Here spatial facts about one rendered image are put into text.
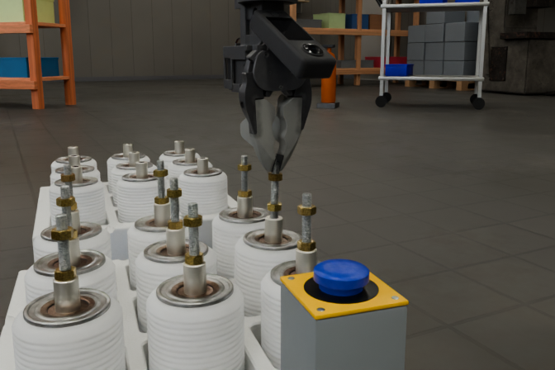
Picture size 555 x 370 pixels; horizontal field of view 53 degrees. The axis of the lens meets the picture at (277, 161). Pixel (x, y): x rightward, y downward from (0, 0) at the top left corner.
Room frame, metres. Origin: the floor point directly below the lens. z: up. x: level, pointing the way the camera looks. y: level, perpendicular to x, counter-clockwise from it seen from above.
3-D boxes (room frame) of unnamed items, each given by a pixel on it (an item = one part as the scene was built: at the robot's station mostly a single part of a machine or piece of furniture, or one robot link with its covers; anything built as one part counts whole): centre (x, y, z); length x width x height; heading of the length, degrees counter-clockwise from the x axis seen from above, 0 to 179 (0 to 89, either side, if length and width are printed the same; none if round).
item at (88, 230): (0.70, 0.27, 0.25); 0.08 x 0.08 x 0.01
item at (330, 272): (0.38, -0.05, 0.32); 0.04 x 0.04 x 0.02
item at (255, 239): (0.67, 0.01, 0.25); 0.08 x 0.08 x 0.01
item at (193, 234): (0.52, 0.08, 0.30); 0.01 x 0.01 x 0.08
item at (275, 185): (0.67, 0.00, 0.31); 0.01 x 0.01 x 0.08
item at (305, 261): (0.56, -0.03, 0.26); 0.02 x 0.02 x 0.03
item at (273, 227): (0.67, 0.00, 0.27); 0.02 x 0.02 x 0.03
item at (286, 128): (0.69, 0.00, 0.39); 0.06 x 0.03 x 0.09; 31
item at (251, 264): (0.67, 0.01, 0.16); 0.10 x 0.10 x 0.18
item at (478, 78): (5.40, -1.42, 0.55); 1.11 x 0.65 x 1.09; 79
